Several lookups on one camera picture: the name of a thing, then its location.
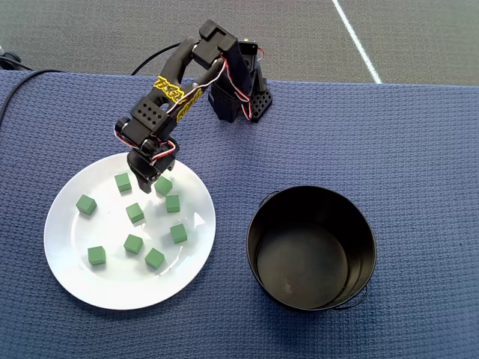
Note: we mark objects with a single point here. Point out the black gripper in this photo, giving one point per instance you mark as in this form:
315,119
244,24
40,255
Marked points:
145,176

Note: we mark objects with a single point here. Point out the small green cube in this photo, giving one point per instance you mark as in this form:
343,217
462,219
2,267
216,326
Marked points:
122,182
155,258
96,255
133,244
178,233
134,212
163,186
86,204
172,203

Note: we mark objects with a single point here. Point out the black metal bucket container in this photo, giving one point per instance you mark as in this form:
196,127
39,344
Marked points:
299,261

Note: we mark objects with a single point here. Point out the white round plate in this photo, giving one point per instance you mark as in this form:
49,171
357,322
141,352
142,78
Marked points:
112,288

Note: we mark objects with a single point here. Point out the blue woven table mat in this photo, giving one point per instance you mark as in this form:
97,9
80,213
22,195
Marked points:
374,149

